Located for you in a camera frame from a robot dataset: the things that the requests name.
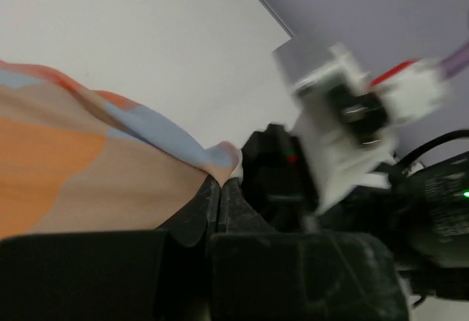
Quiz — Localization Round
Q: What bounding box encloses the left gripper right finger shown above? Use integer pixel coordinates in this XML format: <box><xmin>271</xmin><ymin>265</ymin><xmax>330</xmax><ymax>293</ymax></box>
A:
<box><xmin>211</xmin><ymin>179</ymin><xmax>410</xmax><ymax>320</ymax></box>

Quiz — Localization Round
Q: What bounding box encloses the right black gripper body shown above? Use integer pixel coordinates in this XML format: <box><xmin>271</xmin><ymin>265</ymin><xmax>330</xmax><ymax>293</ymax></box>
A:
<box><xmin>242</xmin><ymin>124</ymin><xmax>468</xmax><ymax>292</ymax></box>

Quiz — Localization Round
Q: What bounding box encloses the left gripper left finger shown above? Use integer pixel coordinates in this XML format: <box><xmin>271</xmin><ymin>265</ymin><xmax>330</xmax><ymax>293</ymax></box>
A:
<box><xmin>1</xmin><ymin>178</ymin><xmax>221</xmax><ymax>320</ymax></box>

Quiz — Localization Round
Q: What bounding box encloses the orange blue checked pillowcase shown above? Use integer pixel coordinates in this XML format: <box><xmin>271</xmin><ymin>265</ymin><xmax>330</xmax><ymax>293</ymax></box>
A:
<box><xmin>1</xmin><ymin>62</ymin><xmax>243</xmax><ymax>238</ymax></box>

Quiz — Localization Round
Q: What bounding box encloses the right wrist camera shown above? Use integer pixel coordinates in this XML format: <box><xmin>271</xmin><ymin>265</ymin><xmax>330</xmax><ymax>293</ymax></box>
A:
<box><xmin>273</xmin><ymin>36</ymin><xmax>448</xmax><ymax>214</ymax></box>

